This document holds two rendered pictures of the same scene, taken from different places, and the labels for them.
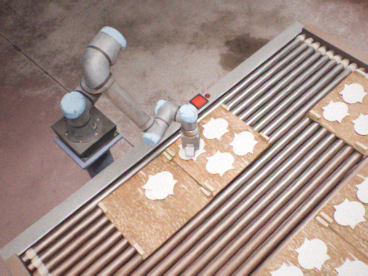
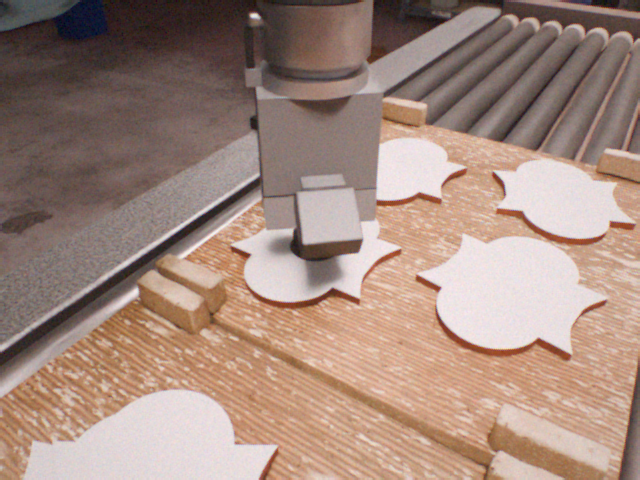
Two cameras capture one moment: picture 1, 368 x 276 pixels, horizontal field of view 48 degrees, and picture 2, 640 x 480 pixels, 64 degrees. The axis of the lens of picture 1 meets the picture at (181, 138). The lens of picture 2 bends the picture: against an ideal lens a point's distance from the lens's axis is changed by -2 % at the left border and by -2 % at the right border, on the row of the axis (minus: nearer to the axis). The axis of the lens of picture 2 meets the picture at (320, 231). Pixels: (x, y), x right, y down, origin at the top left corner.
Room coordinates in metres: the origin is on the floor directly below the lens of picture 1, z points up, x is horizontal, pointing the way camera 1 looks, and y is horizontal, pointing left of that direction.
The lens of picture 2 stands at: (0.75, 0.08, 1.22)
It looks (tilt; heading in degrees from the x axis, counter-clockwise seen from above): 36 degrees down; 339
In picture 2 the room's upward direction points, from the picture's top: straight up
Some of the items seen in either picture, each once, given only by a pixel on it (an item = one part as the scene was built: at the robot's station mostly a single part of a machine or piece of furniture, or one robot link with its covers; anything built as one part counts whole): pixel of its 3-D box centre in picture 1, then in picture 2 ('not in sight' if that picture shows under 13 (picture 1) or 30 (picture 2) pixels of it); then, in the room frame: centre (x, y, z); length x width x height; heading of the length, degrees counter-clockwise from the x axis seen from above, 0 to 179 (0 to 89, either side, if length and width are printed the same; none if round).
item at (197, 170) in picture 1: (217, 147); (444, 232); (1.08, -0.17, 0.93); 0.41 x 0.35 x 0.02; 127
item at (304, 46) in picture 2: (188, 127); (310, 30); (1.08, -0.04, 1.12); 0.08 x 0.08 x 0.05
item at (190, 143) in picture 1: (189, 140); (315, 152); (1.06, -0.04, 1.04); 0.12 x 0.09 x 0.16; 168
